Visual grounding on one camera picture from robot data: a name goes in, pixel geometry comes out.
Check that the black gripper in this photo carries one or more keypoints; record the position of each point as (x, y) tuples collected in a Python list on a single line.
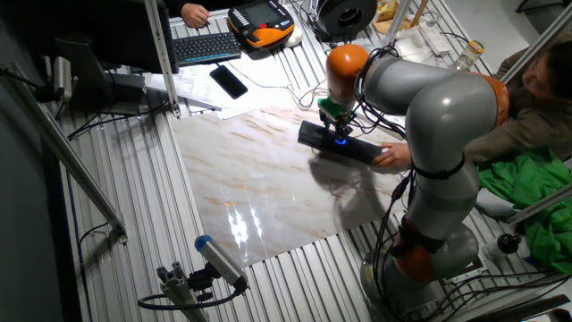
[(340, 119)]

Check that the blue-lit speaker volume knob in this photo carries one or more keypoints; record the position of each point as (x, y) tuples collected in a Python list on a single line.
[(341, 142)]

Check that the black speaker bar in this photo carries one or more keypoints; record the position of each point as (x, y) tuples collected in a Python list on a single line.
[(357, 152)]

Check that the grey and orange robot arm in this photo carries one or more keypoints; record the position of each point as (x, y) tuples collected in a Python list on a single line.
[(447, 116)]

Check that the brown sleeved left forearm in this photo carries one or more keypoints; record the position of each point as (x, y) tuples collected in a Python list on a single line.
[(514, 138)]

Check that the black ball knob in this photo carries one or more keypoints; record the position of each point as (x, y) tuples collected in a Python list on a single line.
[(509, 243)]

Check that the person left hand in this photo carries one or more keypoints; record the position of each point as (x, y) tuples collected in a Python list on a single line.
[(395, 155)]

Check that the operator bare hand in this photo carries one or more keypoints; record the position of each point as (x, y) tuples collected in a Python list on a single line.
[(194, 14)]

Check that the printed white paper sheet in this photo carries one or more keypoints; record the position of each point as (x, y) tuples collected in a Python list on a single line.
[(263, 67), (263, 102)]

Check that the white computer mouse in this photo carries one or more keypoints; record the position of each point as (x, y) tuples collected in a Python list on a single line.
[(295, 38)]

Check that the marble pattern board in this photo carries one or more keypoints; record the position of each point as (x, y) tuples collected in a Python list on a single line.
[(250, 188)]

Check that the white paper card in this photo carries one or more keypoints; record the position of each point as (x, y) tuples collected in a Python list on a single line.
[(409, 47)]

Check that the large black spool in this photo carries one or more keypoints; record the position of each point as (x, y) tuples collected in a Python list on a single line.
[(344, 18)]

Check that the round wooden board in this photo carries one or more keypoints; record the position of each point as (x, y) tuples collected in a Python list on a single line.
[(384, 27)]

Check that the black smartphone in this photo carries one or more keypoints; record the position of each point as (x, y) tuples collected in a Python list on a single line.
[(229, 82)]

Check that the orange and black teach pendant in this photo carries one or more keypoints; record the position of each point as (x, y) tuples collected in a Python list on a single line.
[(261, 18)]

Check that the wooden stick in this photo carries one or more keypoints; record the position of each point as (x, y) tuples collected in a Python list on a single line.
[(419, 13)]

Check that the clear bottle yellow cap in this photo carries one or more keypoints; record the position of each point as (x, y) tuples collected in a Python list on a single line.
[(471, 53)]

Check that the black keyboard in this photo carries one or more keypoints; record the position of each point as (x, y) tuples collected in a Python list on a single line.
[(205, 48)]

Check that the stack of printed papers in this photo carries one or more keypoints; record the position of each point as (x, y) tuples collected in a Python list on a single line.
[(187, 85)]

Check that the white cloth piece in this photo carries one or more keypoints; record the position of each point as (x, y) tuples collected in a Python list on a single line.
[(496, 203)]

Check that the green cloth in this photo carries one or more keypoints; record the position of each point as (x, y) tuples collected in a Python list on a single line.
[(536, 197)]

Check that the seated person brown jacket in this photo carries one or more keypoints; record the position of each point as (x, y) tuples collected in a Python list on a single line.
[(554, 67)]

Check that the black computer monitor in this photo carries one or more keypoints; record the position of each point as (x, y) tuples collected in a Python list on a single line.
[(111, 31)]

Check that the aluminium frame profile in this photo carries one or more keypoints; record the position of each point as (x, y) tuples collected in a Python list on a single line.
[(545, 201), (540, 42), (161, 58), (400, 20), (67, 154)]

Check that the silver camera with blue end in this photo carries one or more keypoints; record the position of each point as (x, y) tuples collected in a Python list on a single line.
[(219, 259)]

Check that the black camera clamp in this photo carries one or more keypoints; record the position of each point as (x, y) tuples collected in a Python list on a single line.
[(201, 279)]

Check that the short aluminium camera stand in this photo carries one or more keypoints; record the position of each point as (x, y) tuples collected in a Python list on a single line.
[(179, 290)]

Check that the small silver camera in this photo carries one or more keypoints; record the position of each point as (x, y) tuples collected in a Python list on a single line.
[(62, 76)]

